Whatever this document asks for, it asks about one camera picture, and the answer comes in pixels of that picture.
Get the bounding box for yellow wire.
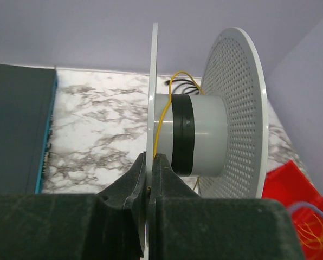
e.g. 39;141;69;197
147;70;205;193

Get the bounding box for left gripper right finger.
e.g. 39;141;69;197
149;154;201;259

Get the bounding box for grey cable spool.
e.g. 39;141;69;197
146;25;268;259

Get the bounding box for black USB cable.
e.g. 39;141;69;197
165;78;202;94

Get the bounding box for dark grey network switch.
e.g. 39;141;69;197
0;64;58;194

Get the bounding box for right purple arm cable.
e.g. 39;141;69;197
287;200;323;231

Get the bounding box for yellow wires in bin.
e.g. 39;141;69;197
295;213;323;251

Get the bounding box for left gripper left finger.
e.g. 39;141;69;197
98;152;147;257

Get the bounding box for red plastic bin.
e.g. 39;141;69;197
262;160;323;259

